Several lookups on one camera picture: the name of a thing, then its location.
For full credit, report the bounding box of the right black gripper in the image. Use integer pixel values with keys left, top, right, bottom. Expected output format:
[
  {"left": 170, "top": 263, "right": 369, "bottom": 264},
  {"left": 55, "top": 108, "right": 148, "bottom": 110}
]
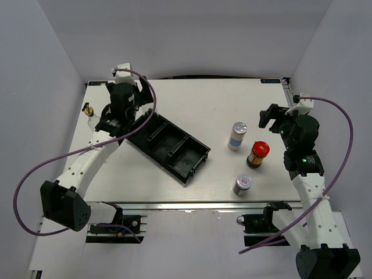
[{"left": 259, "top": 104, "right": 303, "bottom": 151}]

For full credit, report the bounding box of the clear oil glass bottle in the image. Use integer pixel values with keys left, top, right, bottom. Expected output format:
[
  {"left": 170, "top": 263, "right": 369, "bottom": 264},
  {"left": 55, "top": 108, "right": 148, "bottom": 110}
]
[{"left": 82, "top": 102, "right": 100, "bottom": 132}]

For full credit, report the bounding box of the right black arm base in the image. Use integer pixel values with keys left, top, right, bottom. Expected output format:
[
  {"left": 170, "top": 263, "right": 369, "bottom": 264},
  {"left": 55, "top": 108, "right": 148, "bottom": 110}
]
[{"left": 236, "top": 201, "right": 292, "bottom": 247}]

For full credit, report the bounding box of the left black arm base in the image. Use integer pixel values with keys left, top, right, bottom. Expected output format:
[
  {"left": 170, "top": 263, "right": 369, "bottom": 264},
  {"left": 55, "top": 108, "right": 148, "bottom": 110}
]
[{"left": 85, "top": 205, "right": 148, "bottom": 244}]

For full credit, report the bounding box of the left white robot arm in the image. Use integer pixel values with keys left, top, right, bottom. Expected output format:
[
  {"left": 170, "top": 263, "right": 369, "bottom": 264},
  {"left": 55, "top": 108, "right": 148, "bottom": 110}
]
[{"left": 40, "top": 78, "right": 153, "bottom": 232}]

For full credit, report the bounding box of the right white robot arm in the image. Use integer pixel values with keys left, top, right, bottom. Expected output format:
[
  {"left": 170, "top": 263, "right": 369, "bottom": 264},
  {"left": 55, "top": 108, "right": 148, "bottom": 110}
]
[{"left": 259, "top": 104, "right": 360, "bottom": 278}]

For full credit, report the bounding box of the right blue logo sticker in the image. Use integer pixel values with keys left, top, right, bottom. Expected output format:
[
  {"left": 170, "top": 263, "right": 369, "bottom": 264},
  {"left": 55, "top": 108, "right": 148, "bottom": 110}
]
[{"left": 260, "top": 78, "right": 281, "bottom": 84}]

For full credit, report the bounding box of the blue logo sticker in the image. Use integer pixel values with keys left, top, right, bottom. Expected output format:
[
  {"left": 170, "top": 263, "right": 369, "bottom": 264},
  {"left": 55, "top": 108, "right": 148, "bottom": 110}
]
[
  {"left": 87, "top": 81, "right": 108, "bottom": 87},
  {"left": 260, "top": 78, "right": 281, "bottom": 84}
]

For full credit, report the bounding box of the white blue-label shaker bottle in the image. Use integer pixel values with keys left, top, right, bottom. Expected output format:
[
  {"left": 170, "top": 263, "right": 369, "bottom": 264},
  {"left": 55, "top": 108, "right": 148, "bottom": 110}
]
[{"left": 227, "top": 122, "right": 247, "bottom": 151}]

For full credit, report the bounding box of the left blue logo sticker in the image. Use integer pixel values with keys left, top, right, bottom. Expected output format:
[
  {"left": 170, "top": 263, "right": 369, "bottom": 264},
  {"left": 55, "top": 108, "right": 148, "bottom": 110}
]
[{"left": 87, "top": 81, "right": 108, "bottom": 87}]

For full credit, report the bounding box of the red-lid dark sauce jar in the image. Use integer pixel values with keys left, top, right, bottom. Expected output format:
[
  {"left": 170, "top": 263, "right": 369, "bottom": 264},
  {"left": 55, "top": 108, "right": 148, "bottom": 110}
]
[{"left": 246, "top": 141, "right": 270, "bottom": 169}]

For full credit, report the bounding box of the small silver-lid spice jar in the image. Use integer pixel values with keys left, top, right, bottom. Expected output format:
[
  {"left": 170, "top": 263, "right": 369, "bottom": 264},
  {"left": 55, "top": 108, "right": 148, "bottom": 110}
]
[{"left": 232, "top": 174, "right": 253, "bottom": 196}]

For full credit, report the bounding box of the black three-compartment tray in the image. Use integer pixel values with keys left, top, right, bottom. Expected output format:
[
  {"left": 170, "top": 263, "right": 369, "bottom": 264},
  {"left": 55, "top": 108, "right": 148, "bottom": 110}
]
[{"left": 127, "top": 113, "right": 210, "bottom": 184}]

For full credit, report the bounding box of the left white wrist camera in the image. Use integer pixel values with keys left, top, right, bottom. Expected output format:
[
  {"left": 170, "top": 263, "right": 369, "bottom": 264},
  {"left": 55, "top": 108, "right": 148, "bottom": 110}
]
[{"left": 112, "top": 63, "right": 135, "bottom": 85}]

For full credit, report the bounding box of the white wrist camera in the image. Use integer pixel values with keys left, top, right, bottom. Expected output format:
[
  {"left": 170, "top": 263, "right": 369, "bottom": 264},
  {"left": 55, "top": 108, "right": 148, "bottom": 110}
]
[
  {"left": 285, "top": 93, "right": 314, "bottom": 116},
  {"left": 112, "top": 63, "right": 135, "bottom": 85}
]

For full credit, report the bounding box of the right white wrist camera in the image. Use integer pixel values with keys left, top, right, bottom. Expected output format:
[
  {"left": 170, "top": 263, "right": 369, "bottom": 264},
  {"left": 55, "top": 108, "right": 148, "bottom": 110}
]
[{"left": 285, "top": 93, "right": 314, "bottom": 116}]

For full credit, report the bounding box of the aluminium front rail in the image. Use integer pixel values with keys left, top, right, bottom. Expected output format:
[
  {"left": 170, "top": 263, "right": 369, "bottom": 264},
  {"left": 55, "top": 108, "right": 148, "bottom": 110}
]
[{"left": 110, "top": 201, "right": 303, "bottom": 212}]

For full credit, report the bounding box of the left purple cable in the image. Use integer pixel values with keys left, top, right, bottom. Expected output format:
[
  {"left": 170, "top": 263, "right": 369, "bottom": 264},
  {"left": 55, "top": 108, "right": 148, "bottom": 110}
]
[{"left": 13, "top": 69, "right": 158, "bottom": 244}]

